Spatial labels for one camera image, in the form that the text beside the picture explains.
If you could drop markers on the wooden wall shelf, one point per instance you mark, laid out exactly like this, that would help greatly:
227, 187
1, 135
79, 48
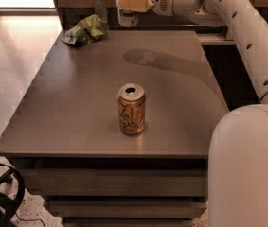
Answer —
220, 39

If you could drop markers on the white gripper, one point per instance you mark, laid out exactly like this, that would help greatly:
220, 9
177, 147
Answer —
161, 7

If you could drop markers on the orange LaCroix can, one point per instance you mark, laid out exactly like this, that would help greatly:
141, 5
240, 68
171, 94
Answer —
131, 102

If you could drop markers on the left metal shelf bracket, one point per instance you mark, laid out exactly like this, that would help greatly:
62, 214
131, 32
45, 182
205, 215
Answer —
100, 9

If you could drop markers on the green jalapeno chip bag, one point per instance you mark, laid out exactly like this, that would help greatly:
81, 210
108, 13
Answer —
87, 30

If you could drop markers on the green white 7up can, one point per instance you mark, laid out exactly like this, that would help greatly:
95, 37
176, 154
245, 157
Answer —
127, 18

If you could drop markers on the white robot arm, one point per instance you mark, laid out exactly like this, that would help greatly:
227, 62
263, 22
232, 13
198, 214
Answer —
238, 154

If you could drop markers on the grey drawer cabinet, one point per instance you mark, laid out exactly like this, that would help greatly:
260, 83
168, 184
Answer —
65, 138

